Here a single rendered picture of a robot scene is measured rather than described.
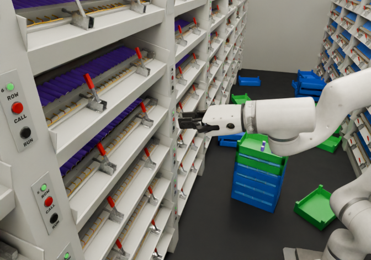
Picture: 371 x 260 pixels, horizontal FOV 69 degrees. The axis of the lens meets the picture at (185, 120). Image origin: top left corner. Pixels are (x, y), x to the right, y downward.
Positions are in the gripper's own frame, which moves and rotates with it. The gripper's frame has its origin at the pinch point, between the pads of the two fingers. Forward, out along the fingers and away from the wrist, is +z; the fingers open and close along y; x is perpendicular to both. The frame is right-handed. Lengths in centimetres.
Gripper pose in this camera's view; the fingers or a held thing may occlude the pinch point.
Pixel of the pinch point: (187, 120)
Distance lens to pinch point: 73.8
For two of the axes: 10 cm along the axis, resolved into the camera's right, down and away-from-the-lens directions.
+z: -9.4, 0.4, 3.4
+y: 2.9, -4.5, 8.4
